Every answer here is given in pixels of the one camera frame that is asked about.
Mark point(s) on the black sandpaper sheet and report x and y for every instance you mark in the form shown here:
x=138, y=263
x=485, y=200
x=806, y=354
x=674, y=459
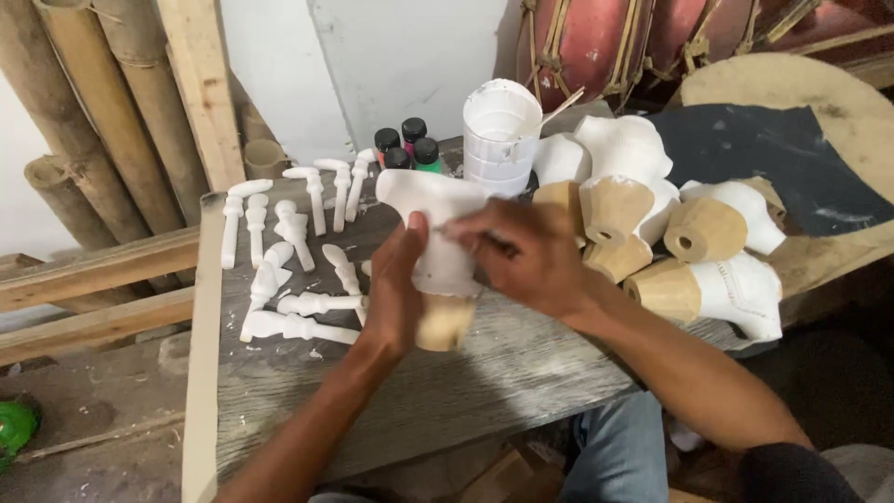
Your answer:
x=768, y=161

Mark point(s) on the person's black sleeve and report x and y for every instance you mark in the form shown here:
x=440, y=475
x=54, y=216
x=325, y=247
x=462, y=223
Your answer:
x=796, y=478

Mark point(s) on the white painted wooden torso figure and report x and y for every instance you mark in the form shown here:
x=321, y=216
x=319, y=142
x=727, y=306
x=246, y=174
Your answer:
x=440, y=237

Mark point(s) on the pile of half-painted wooden torsos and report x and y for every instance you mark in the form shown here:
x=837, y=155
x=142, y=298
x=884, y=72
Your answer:
x=733, y=297

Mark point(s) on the group of white wooden limbs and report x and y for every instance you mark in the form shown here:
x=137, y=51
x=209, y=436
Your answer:
x=293, y=230

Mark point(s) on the pink paint bottle black cap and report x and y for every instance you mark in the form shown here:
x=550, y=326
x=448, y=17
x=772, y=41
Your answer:
x=413, y=131

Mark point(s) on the green paint bottle black cap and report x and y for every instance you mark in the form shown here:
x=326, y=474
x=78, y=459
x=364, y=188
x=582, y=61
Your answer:
x=427, y=155

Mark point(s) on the person's right hand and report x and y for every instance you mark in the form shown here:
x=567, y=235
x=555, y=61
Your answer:
x=531, y=262

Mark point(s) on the short bamboo pole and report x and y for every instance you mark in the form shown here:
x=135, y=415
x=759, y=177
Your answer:
x=77, y=202

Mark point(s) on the person's right fingers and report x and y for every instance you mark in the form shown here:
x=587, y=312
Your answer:
x=475, y=223

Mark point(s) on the rough wooden plank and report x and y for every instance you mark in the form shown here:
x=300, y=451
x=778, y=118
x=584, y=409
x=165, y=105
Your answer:
x=98, y=269
x=91, y=328

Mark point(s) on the green plastic object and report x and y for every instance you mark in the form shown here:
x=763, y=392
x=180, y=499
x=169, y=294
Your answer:
x=15, y=430

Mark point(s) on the white plastic paint cup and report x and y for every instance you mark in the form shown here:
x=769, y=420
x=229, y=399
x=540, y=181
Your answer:
x=499, y=147

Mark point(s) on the round light wooden board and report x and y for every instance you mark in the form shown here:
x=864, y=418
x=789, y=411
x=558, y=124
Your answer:
x=824, y=80

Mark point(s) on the dark paint bottle black cap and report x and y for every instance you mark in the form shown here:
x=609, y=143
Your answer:
x=397, y=159

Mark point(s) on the thin wooden stirring stick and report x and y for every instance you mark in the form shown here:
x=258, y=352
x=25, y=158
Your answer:
x=564, y=106

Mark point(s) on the short bamboo tube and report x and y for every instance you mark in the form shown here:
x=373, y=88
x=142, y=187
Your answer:
x=265, y=161

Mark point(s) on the upright light wooden beam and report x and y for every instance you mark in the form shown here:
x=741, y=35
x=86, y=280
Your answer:
x=202, y=91

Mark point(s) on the person's left hand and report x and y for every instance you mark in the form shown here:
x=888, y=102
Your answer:
x=391, y=300

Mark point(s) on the person's blue jeans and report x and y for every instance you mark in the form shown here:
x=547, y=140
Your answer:
x=618, y=454

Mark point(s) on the orange paint bottle black cap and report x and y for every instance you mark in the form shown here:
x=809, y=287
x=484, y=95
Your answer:
x=385, y=143

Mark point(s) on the long thick bamboo pole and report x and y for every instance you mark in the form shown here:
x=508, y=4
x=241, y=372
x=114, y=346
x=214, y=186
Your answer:
x=153, y=98
x=98, y=112
x=49, y=105

